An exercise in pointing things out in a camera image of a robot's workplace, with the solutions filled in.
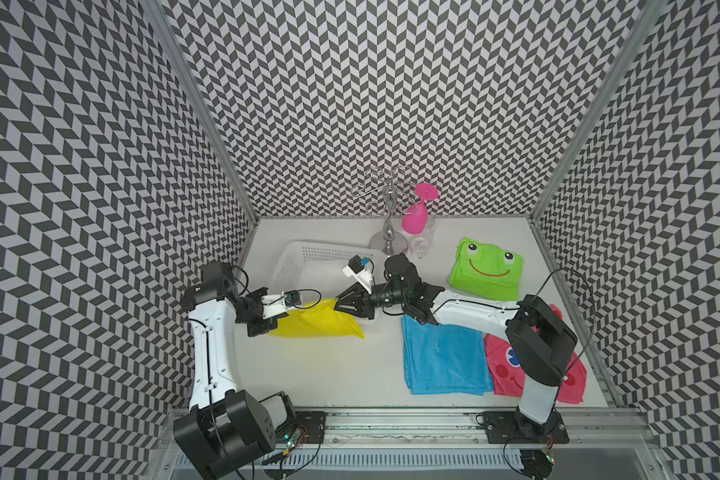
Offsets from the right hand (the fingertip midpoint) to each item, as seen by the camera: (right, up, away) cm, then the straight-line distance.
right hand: (336, 308), depth 74 cm
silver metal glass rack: (+16, +31, +15) cm, 38 cm away
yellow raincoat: (-5, -3, +1) cm, 6 cm away
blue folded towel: (+29, -16, +8) cm, 34 cm away
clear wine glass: (+26, +17, +30) cm, 43 cm away
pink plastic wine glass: (+23, +25, +23) cm, 41 cm away
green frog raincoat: (+48, +7, +30) cm, 57 cm away
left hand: (-15, -1, +2) cm, 16 cm away
